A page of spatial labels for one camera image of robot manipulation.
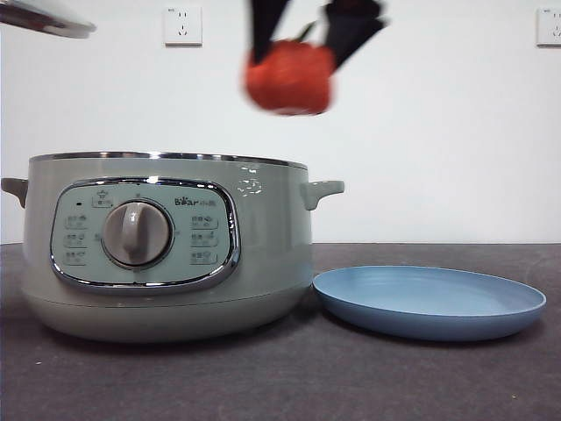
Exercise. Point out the white wall socket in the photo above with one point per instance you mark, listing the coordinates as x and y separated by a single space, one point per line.
183 26
548 26

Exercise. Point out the blue round plate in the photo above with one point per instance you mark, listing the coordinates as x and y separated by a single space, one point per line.
429 302

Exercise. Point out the pale green electric steamer pot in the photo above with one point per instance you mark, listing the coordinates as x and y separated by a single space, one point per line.
271 245

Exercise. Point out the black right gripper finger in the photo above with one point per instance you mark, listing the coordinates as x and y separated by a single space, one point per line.
267 22
355 26

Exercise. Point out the glass lid with green knob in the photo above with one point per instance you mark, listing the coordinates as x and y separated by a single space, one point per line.
52 22

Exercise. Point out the orange pumpkin with green stem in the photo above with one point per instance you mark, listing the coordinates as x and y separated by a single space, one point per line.
289 83

